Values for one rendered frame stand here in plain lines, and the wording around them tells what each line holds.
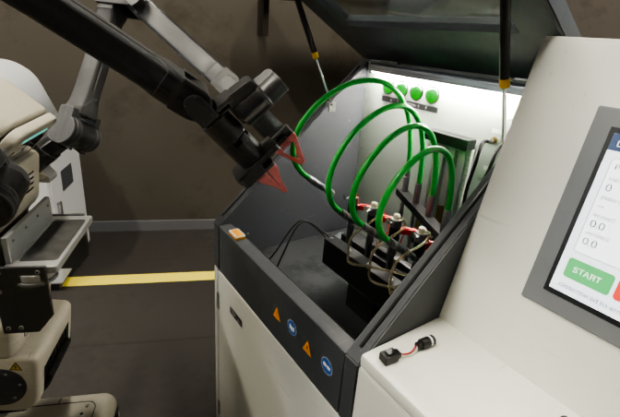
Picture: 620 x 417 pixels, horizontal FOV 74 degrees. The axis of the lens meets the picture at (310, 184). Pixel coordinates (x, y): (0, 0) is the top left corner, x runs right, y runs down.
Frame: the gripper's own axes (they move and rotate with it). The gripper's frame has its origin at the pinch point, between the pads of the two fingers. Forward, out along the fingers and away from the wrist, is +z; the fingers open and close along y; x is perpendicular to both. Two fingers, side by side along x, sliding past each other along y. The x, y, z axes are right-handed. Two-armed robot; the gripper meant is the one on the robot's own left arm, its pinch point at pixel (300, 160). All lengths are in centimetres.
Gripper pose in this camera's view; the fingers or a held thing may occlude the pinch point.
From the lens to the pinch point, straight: 103.4
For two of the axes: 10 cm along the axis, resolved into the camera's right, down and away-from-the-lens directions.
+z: 6.7, 7.0, 2.3
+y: -1.9, -1.3, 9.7
